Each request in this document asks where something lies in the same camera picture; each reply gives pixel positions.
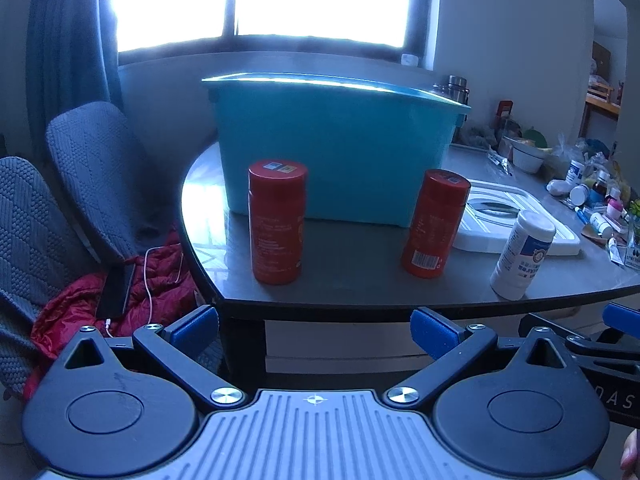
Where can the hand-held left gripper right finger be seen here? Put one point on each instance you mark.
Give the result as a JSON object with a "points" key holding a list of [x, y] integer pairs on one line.
{"points": [[434, 334]]}

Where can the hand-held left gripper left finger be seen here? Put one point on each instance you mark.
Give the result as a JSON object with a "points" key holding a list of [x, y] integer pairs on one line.
{"points": [[192, 332]]}

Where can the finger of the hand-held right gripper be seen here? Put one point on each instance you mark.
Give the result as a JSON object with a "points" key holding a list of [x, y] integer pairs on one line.
{"points": [[600, 347], [622, 316]]}

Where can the red cylindrical bottle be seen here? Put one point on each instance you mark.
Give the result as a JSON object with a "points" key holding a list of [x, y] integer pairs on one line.
{"points": [[276, 222], [434, 225]]}

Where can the white bottle with blue label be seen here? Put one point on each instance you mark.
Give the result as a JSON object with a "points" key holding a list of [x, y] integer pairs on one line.
{"points": [[520, 257]]}

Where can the white plastic bin lid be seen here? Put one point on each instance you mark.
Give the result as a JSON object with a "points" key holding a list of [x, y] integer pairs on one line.
{"points": [[492, 230]]}

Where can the teal plastic storage bin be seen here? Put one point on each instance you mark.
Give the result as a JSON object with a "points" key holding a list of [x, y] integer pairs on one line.
{"points": [[345, 145]]}

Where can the person's right hand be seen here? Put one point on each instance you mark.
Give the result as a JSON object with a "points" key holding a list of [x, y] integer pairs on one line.
{"points": [[631, 455]]}

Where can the red puffer jacket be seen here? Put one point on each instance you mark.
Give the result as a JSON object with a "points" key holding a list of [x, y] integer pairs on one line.
{"points": [[160, 285]]}

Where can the black phone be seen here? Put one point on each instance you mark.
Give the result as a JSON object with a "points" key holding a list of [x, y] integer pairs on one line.
{"points": [[116, 292]]}

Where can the white and blue tube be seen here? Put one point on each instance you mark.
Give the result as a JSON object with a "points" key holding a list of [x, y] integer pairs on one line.
{"points": [[582, 216]]}

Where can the white round jar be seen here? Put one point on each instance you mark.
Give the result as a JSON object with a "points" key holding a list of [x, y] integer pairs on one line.
{"points": [[580, 195]]}

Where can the small white bottle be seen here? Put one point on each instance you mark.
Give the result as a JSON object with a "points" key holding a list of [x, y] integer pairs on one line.
{"points": [[557, 188]]}

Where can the white medicine bottle blue label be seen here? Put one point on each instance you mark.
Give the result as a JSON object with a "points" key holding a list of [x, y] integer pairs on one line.
{"points": [[576, 174]]}

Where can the clear plastic bag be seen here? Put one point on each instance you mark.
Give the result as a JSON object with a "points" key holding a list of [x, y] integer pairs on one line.
{"points": [[565, 152]]}

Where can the grey quilted chair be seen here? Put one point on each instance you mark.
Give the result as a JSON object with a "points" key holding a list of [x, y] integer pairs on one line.
{"points": [[35, 250], [105, 170]]}

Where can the silver sachet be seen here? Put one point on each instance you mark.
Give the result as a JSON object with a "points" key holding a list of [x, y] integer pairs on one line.
{"points": [[500, 162]]}

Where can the white ribbed bowl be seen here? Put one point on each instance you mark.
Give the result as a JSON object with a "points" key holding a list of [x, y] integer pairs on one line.
{"points": [[526, 159]]}

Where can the green round lid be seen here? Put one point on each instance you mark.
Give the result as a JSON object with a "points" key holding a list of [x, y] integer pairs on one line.
{"points": [[536, 136]]}

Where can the wooden shelf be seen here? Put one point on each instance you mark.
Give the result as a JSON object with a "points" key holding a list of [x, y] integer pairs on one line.
{"points": [[602, 102]]}

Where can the red package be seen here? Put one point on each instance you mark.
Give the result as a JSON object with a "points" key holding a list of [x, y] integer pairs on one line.
{"points": [[504, 115]]}

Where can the steel thermos flask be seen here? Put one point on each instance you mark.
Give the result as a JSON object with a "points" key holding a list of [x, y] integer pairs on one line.
{"points": [[457, 89]]}

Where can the small white box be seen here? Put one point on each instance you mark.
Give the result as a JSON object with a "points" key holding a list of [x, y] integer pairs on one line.
{"points": [[410, 59]]}

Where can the blue curtain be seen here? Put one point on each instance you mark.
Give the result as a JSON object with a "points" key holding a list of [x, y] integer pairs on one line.
{"points": [[70, 50]]}

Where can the window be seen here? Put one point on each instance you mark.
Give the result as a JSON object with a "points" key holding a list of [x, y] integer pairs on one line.
{"points": [[300, 0]]}

